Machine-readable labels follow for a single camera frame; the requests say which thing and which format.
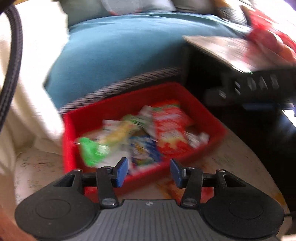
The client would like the red plastic bag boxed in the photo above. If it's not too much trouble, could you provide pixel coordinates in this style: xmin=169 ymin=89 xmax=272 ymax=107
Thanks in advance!
xmin=241 ymin=6 xmax=295 ymax=65

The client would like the grey coffee table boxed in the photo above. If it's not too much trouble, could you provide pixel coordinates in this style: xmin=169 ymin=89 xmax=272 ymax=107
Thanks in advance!
xmin=182 ymin=34 xmax=296 ymax=75

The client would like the red green snack packet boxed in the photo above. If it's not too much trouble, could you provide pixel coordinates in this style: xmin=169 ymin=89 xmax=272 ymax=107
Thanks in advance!
xmin=152 ymin=100 xmax=192 ymax=159

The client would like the cream white blanket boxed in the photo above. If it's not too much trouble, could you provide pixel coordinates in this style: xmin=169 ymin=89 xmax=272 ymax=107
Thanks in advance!
xmin=1 ymin=1 xmax=68 ymax=171

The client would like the blue white packet in box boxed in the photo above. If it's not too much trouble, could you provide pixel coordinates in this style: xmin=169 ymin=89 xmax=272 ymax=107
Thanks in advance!
xmin=129 ymin=136 xmax=161 ymax=167

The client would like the teal sofa cushion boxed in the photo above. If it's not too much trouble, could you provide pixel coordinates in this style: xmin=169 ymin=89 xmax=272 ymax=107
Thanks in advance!
xmin=44 ymin=12 xmax=249 ymax=113

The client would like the green bamboo shoot packet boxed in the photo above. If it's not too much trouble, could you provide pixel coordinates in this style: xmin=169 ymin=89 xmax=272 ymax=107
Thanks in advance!
xmin=78 ymin=114 xmax=151 ymax=167

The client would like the red cardboard box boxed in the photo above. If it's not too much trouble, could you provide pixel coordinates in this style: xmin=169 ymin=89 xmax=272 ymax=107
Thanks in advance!
xmin=62 ymin=81 xmax=227 ymax=202

